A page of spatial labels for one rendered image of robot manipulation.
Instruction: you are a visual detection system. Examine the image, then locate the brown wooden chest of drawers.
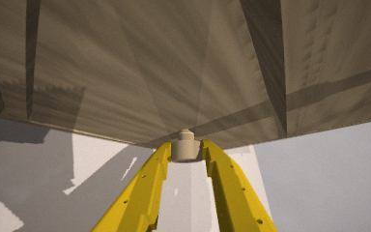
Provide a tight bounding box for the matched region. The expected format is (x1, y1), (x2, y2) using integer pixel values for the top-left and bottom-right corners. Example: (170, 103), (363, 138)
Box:
(0, 0), (371, 150)

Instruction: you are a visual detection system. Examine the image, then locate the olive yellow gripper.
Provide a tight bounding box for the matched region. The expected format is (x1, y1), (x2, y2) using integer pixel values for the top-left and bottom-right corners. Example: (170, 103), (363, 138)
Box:
(90, 140), (278, 232)

